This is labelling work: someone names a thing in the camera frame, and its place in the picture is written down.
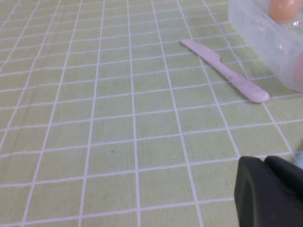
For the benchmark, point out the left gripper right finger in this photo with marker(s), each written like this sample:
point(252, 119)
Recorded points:
point(286, 175)

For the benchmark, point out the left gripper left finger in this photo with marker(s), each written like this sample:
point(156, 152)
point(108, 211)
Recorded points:
point(260, 201)

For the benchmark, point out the transparent plastic egg box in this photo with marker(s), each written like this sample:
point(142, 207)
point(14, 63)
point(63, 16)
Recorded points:
point(260, 28)

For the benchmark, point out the orange egg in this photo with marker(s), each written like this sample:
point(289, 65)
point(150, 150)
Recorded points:
point(282, 9)

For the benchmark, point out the pink plastic knife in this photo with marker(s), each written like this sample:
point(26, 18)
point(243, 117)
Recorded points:
point(236, 80)

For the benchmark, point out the green checked tablecloth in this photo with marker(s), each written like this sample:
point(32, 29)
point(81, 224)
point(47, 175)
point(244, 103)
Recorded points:
point(94, 118)

